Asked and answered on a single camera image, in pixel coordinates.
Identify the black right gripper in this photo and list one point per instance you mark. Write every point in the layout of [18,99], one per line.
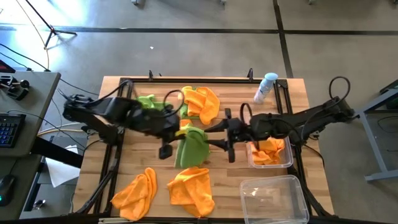
[241,130]

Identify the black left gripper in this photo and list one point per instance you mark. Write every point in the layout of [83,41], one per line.
[163,124]

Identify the green microfiber towel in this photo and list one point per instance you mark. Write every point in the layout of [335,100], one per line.
[146,101]
[184,111]
[192,149]

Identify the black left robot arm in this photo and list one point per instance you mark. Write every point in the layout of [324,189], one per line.
[105,112]

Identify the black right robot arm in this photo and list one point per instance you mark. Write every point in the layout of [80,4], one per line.
[295,123]

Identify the white spray bottle blue cap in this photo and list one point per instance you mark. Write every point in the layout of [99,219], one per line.
[264,88]

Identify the black table clamp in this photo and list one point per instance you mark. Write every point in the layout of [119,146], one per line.
[151,75]
[250,74]

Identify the small clear plastic bin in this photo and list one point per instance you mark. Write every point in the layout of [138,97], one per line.
[288,155]

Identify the large clear plastic bin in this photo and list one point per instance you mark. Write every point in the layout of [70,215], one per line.
[273,199]

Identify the black support beam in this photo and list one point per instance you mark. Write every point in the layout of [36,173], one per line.
[59,153]

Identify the white paper sheet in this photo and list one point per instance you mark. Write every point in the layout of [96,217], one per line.
[60,171]

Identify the grey desk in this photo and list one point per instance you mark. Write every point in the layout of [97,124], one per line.
[34,99]

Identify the black tripod stand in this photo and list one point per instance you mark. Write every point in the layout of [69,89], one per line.
[51,29]

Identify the black keyboard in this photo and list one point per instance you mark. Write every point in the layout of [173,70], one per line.
[11,130]

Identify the black clamp device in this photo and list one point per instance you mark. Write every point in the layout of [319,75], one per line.
[15,90]

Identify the black computer mouse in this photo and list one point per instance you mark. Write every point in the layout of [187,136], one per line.
[6,189]

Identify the grey metal table frame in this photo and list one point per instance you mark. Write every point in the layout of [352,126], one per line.
[373,140]

